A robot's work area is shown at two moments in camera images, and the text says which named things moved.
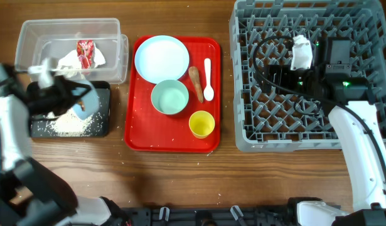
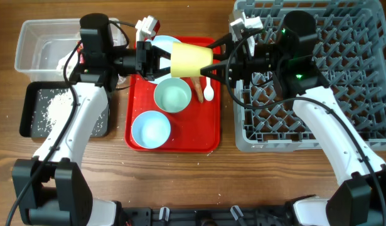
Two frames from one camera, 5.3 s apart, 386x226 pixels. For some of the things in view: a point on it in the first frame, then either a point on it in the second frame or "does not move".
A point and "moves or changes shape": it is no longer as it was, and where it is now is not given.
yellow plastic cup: [201, 123] to [187, 59]
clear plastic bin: [51, 39] does not move
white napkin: [69, 64] does not move
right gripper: [282, 71] to [240, 69]
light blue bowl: [88, 105] moves or changes shape
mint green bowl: [169, 96] does not move
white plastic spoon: [208, 93] does not move
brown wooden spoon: [195, 75] does not move
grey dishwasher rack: [267, 121] does not move
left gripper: [68, 85] to [146, 60]
